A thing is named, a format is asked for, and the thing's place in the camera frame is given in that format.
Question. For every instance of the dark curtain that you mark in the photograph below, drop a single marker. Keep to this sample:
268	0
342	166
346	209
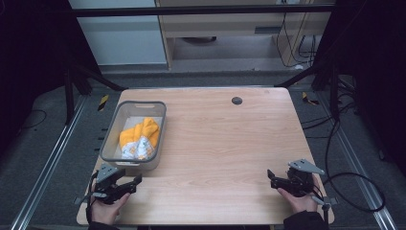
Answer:
32	64
376	64

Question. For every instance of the grey plastic basket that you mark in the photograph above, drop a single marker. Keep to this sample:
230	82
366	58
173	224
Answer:
110	147

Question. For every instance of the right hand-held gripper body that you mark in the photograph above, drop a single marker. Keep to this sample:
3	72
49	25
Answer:
300	183

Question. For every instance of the person's right hand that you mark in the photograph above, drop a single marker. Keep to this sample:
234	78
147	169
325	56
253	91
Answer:
301	202

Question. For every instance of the light wooden desk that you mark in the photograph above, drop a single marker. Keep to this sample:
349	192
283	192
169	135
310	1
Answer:
223	28

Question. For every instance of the white cabinet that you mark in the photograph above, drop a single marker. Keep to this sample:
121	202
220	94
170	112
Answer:
121	41

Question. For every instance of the dark round table grommet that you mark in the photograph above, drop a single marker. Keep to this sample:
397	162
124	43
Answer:
236	100

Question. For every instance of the person's left hand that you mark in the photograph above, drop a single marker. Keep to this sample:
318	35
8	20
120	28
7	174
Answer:
107	211

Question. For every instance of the aluminium floor rail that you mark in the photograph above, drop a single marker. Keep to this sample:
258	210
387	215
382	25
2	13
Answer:
48	166
360	172

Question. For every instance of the yellow and white cloth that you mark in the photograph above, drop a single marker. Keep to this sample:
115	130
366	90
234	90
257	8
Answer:
143	134

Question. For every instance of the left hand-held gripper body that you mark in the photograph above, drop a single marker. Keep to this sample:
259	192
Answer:
107	188

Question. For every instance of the black metal stand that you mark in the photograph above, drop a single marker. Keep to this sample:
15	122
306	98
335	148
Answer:
68	96
333	96

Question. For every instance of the black horizontal frame bar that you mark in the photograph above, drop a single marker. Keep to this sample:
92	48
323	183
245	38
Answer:
191	10

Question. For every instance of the yellow black tape strip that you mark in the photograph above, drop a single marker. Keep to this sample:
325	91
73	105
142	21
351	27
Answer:
103	103
309	99

